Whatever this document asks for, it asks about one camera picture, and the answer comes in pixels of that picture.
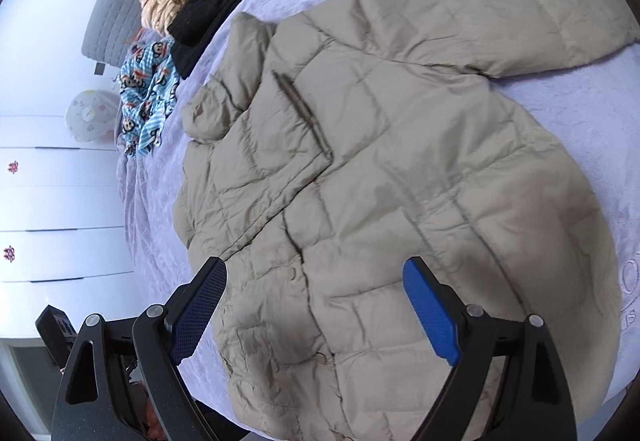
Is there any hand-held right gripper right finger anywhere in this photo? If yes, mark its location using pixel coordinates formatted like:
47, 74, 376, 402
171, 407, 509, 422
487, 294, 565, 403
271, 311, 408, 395
402, 257, 579, 441

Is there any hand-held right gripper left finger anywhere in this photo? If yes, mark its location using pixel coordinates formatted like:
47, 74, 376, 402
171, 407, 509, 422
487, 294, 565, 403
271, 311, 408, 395
52, 257, 237, 441

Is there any beige puffer jacket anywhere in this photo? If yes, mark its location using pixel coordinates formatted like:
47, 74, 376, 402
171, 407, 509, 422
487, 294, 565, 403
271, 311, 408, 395
172, 0, 640, 441

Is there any white wardrobe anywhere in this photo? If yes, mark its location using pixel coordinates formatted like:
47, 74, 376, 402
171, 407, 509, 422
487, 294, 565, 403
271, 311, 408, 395
0, 114, 137, 339

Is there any white floral round cushion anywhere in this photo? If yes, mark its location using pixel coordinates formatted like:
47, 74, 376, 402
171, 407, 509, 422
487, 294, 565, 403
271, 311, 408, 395
65, 90, 119, 143

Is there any blue monkey print cloth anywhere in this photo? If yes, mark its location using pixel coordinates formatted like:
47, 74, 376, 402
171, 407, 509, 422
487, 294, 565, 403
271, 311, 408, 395
116, 37, 181, 159

